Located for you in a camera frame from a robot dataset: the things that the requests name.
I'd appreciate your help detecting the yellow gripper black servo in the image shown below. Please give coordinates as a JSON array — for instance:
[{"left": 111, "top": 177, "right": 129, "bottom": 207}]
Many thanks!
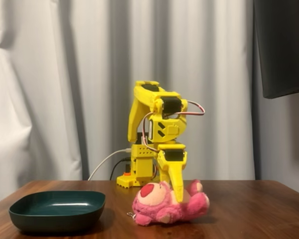
[{"left": 157, "top": 143, "right": 188, "bottom": 204}]

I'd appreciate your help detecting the pink strawberry bear plush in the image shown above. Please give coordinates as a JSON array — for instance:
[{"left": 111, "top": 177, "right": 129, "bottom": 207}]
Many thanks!
[{"left": 126, "top": 179, "right": 210, "bottom": 227}]

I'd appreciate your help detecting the yellow robot arm with base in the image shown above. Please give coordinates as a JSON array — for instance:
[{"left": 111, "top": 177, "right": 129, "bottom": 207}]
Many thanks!
[{"left": 116, "top": 80, "right": 189, "bottom": 187}]

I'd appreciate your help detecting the dark green bowl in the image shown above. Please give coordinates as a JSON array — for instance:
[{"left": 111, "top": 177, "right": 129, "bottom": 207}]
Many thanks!
[{"left": 8, "top": 190, "right": 107, "bottom": 234}]

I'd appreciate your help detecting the white pleated curtain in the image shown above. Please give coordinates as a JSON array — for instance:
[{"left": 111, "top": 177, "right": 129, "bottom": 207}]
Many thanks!
[{"left": 0, "top": 0, "right": 299, "bottom": 207}]

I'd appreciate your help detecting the dark monitor panel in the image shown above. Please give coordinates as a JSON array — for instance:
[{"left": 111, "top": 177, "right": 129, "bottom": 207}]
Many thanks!
[{"left": 253, "top": 0, "right": 299, "bottom": 100}]

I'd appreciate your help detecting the black power cable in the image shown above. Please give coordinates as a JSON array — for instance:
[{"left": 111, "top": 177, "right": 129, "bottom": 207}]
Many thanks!
[{"left": 109, "top": 157, "right": 131, "bottom": 181}]

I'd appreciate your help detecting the white power cable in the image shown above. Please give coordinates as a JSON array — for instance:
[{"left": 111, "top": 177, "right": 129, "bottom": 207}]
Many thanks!
[{"left": 87, "top": 148, "right": 132, "bottom": 181}]

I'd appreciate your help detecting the red white servo cable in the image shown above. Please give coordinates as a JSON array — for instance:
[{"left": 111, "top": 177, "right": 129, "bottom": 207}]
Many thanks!
[{"left": 186, "top": 100, "right": 206, "bottom": 117}]

